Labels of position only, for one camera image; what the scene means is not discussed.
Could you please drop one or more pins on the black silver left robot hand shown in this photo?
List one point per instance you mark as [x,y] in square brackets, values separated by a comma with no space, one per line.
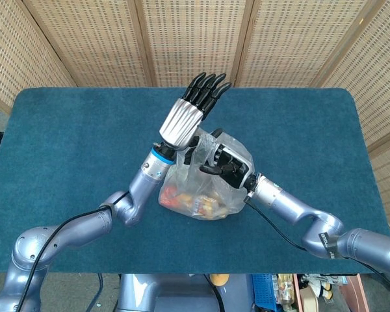
[182,123]

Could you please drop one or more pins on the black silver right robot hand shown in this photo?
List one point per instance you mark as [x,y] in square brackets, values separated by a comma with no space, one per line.
[237,169]

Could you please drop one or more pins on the clear plastic bag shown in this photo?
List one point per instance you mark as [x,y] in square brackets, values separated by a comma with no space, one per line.
[182,180]

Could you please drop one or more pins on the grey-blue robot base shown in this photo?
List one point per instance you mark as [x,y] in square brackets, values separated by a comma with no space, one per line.
[169,292]

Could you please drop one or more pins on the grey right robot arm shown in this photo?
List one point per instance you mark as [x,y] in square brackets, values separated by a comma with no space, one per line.
[289,204]

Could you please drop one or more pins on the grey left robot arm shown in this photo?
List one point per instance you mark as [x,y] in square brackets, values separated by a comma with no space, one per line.
[143,185]

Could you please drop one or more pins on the yellow snack packet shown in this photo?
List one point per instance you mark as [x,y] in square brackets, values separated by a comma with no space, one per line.
[204,204]

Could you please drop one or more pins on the red snack packet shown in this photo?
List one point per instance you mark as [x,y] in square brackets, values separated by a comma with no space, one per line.
[169,198]

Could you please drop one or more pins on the woven bamboo folding screen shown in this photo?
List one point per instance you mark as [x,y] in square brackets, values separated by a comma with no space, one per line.
[195,42]

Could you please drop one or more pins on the yellow round object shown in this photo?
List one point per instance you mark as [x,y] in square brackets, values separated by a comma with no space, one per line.
[219,279]

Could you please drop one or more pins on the blue carpet table mat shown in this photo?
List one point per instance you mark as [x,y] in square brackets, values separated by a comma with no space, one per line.
[68,146]

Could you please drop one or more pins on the blue plastic crate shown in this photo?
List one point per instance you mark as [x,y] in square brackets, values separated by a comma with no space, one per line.
[263,291]

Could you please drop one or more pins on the clear plastic bottle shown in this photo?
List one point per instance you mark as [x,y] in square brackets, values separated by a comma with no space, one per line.
[286,289]

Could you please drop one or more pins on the white plush toy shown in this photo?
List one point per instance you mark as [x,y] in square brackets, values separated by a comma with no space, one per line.
[317,282]

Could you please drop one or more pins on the pink storage box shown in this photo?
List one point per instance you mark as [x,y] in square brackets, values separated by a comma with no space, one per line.
[354,294]

